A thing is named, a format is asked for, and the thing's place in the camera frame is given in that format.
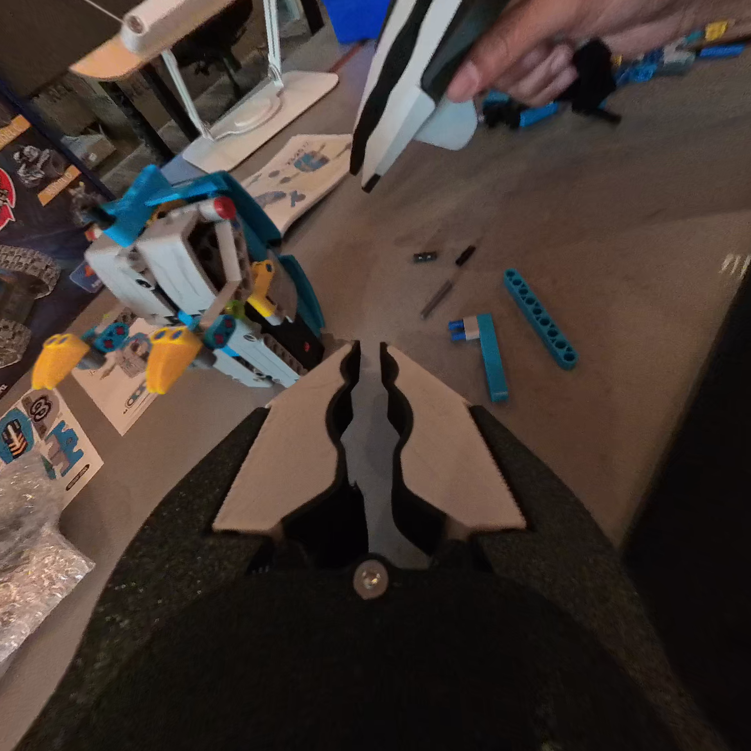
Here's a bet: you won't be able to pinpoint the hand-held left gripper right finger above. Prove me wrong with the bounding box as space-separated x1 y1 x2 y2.
378 343 528 534

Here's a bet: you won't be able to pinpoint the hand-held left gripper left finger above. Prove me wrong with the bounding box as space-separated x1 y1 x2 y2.
211 339 361 539

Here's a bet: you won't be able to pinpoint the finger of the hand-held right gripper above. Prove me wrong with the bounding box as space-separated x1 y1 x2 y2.
349 0 436 177
359 0 465 194

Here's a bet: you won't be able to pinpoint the teal short beam with pins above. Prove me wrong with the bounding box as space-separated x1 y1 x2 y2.
448 312 510 404

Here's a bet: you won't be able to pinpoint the dark grey axle rod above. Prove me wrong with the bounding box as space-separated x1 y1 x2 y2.
419 280 456 321

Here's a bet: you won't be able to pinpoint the teal long holed beam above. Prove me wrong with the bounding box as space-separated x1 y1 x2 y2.
503 268 580 372

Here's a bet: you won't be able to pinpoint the pile of small building pieces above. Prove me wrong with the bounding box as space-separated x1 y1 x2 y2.
480 18 751 131

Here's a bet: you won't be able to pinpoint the blue grey toy robot model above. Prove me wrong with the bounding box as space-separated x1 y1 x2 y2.
31 164 327 396

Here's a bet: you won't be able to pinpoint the white desk lamp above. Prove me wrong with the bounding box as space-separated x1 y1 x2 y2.
119 0 341 175

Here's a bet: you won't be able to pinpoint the person's right hand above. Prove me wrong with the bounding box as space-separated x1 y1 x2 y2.
443 0 751 110

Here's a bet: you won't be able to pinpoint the blue storage bin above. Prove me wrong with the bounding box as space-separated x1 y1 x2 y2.
320 0 395 46

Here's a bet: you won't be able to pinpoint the open instruction sheet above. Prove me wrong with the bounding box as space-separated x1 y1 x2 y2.
72 317 172 438

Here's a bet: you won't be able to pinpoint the sticker sheet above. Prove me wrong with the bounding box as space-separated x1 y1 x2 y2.
0 386 105 507

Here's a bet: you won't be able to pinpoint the bubble wrap bag with parts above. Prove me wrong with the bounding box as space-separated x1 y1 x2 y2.
0 525 96 665

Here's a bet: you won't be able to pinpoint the dark panel board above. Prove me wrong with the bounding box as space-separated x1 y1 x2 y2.
0 0 147 99

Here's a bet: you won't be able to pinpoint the dark blue toy kit box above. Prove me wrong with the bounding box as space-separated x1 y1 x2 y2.
0 94 116 401

